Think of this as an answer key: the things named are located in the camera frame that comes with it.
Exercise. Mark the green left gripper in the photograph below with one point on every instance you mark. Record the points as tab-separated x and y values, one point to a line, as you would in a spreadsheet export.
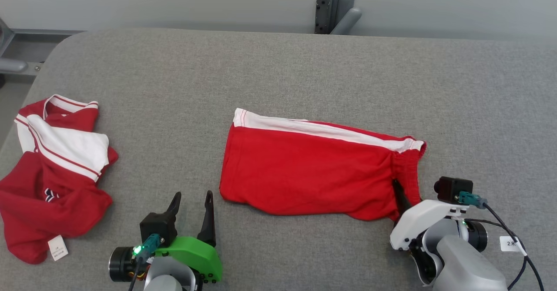
196	254

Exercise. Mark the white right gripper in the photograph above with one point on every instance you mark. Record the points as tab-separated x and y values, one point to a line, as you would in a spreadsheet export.
417	219

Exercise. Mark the red shorts with white waistband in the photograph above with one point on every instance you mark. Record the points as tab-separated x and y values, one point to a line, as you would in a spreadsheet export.
304	173

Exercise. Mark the red and white jersey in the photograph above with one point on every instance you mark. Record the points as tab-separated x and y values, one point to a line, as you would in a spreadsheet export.
52	212

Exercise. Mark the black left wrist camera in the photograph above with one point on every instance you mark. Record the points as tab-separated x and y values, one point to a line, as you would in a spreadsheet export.
157	228

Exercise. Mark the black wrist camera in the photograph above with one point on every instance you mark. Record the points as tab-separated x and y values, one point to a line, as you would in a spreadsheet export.
157	228
452	188

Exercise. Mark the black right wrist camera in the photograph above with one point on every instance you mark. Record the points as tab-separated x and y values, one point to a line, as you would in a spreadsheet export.
452	188

